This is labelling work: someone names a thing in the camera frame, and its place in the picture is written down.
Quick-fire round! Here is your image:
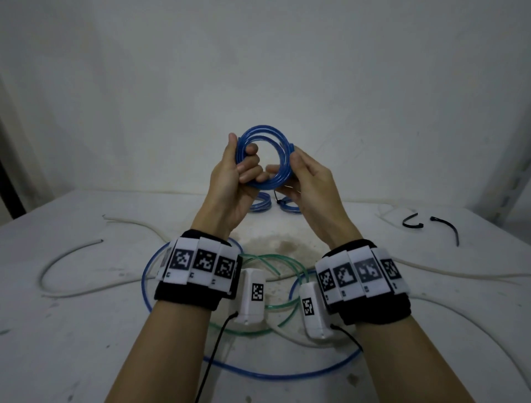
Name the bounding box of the person's left hand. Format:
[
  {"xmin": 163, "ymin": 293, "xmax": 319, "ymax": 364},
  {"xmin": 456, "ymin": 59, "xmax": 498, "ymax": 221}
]
[{"xmin": 190, "ymin": 132, "xmax": 270, "ymax": 241}]

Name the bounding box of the person's right hand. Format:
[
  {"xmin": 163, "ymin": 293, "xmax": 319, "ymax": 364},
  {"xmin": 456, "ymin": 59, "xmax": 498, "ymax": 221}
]
[{"xmin": 265, "ymin": 146, "xmax": 364, "ymax": 250}]

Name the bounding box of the blue tube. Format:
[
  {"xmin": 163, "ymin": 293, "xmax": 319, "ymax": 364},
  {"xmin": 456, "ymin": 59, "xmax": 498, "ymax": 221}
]
[{"xmin": 278, "ymin": 196, "xmax": 303, "ymax": 215}]

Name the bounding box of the blue white coil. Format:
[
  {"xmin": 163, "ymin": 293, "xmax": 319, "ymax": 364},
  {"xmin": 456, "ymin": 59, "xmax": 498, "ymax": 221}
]
[{"xmin": 235, "ymin": 124, "xmax": 298, "ymax": 193}]

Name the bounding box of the green tube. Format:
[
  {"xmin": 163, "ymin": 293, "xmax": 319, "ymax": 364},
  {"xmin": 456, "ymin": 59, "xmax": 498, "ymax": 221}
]
[{"xmin": 207, "ymin": 254, "xmax": 316, "ymax": 336}]

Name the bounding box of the white tube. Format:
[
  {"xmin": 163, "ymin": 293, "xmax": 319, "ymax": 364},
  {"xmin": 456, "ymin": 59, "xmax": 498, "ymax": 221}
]
[
  {"xmin": 41, "ymin": 215, "xmax": 531, "ymax": 383},
  {"xmin": 38, "ymin": 239, "xmax": 103, "ymax": 293}
]

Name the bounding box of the long black cable tie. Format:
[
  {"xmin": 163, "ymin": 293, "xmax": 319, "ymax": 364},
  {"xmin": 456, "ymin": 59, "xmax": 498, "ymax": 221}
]
[{"xmin": 429, "ymin": 216, "xmax": 460, "ymax": 247}]

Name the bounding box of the person's right forearm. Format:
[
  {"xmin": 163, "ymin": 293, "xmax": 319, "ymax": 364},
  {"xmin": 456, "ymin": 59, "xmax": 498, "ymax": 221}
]
[{"xmin": 355, "ymin": 317, "xmax": 476, "ymax": 403}]

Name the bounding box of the person's left forearm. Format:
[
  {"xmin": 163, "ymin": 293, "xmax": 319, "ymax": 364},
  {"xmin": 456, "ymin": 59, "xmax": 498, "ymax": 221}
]
[{"xmin": 103, "ymin": 301, "xmax": 212, "ymax": 403}]

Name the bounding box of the left black marker wristband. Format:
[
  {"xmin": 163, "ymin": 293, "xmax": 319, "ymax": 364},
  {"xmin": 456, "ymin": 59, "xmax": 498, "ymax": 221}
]
[{"xmin": 153, "ymin": 229, "xmax": 244, "ymax": 312}]

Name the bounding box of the black marker wristband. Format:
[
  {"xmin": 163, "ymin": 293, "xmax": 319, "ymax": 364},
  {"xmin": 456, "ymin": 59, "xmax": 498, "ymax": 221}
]
[
  {"xmin": 315, "ymin": 239, "xmax": 412, "ymax": 326},
  {"xmin": 153, "ymin": 229, "xmax": 244, "ymax": 312}
]

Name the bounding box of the right black marker wristband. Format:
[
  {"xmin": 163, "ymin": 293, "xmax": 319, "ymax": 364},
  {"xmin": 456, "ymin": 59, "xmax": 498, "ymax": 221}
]
[{"xmin": 315, "ymin": 239, "xmax": 412, "ymax": 326}]

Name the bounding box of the white perforated shelf upright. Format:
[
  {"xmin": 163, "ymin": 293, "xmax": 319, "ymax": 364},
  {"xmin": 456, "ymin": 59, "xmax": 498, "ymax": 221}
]
[{"xmin": 481, "ymin": 137, "xmax": 531, "ymax": 227}]

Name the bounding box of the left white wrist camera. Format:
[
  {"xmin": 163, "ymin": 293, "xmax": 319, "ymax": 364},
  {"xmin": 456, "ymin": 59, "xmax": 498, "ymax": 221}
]
[{"xmin": 232, "ymin": 268, "xmax": 267, "ymax": 326}]

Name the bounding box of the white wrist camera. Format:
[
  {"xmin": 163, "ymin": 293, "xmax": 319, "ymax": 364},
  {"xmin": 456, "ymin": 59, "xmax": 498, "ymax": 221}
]
[
  {"xmin": 299, "ymin": 282, "xmax": 335, "ymax": 341},
  {"xmin": 232, "ymin": 268, "xmax": 267, "ymax": 326}
]

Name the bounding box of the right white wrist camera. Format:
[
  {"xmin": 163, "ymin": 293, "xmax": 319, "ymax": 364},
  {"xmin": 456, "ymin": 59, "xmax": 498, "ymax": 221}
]
[{"xmin": 299, "ymin": 282, "xmax": 335, "ymax": 341}]

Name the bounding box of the right black camera cord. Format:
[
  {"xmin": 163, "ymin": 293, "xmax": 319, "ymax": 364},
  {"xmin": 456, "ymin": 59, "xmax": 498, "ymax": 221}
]
[{"xmin": 330, "ymin": 324, "xmax": 364, "ymax": 353}]

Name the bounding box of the black camera cord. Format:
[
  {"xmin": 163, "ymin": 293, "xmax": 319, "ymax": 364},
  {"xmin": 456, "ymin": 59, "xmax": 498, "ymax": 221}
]
[
  {"xmin": 194, "ymin": 312, "xmax": 240, "ymax": 403},
  {"xmin": 330, "ymin": 324, "xmax": 364, "ymax": 353}
]

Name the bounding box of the left black camera cord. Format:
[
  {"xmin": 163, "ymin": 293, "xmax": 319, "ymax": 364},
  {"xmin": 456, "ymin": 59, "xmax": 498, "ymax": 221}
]
[{"xmin": 194, "ymin": 312, "xmax": 240, "ymax": 403}]

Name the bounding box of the black metal frame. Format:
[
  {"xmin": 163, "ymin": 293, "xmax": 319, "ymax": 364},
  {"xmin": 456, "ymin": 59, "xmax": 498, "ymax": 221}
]
[{"xmin": 0, "ymin": 157, "xmax": 27, "ymax": 220}]

